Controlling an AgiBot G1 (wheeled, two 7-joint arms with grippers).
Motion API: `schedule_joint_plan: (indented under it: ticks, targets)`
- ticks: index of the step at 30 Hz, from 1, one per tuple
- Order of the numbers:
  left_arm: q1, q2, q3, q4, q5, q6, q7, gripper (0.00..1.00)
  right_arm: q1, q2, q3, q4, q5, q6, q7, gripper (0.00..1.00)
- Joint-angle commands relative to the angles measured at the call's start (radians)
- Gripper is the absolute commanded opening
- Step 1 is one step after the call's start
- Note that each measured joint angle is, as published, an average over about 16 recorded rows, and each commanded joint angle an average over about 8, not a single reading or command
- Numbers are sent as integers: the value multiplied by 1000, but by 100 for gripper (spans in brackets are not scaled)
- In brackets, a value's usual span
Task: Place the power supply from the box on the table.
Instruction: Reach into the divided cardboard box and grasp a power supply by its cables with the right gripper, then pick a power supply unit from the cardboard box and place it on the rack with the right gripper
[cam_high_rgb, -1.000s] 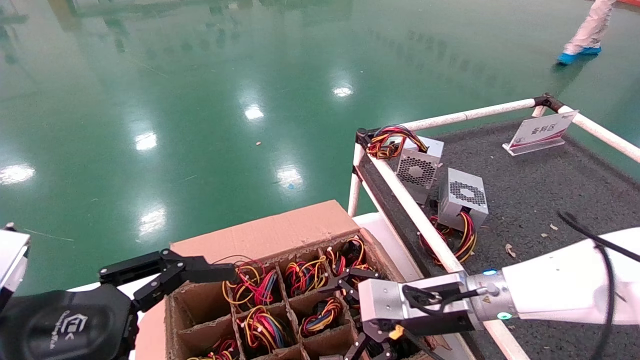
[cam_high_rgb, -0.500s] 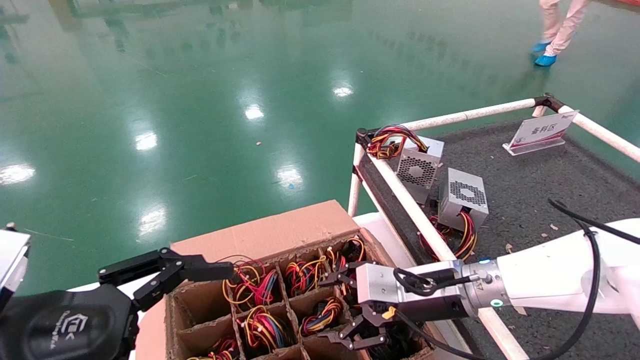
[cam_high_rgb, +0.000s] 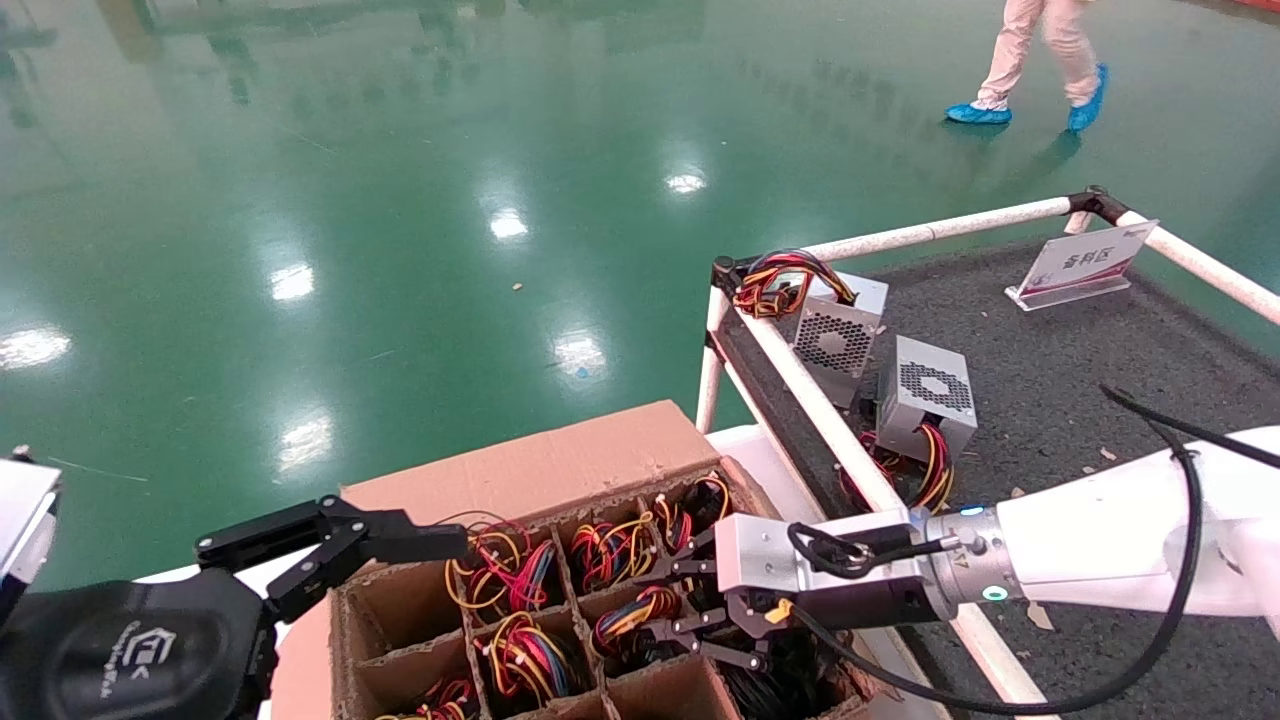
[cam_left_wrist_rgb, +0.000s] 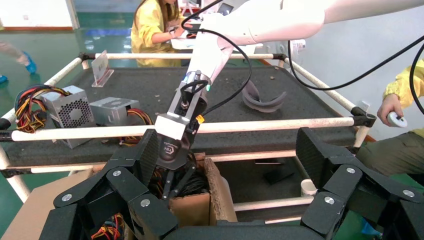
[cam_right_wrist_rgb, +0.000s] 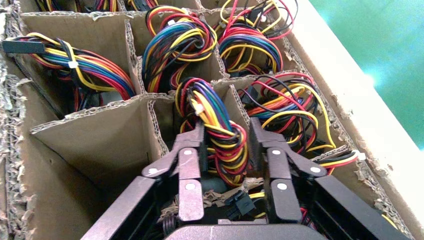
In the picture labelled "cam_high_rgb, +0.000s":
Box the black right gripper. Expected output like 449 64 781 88
640 555 946 673

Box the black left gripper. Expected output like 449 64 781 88
0 568 279 720

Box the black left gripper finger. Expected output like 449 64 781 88
194 496 471 623

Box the cardboard box with dividers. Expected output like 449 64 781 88
270 400 901 720

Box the dark grey felt mat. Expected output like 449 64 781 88
718 235 1280 720

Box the clear acrylic sign holder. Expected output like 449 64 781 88
1005 220 1161 313

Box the person in beige trousers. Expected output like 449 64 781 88
945 0 1111 136

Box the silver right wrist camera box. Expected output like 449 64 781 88
713 510 936 601

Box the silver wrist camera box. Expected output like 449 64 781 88
0 455 63 601
713 510 936 601

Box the black wire bundle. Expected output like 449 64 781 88
715 630 851 720

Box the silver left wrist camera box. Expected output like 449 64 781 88
0 455 63 601

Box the white pipe frame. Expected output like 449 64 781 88
695 188 1280 720

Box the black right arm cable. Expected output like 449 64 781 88
785 385 1280 718

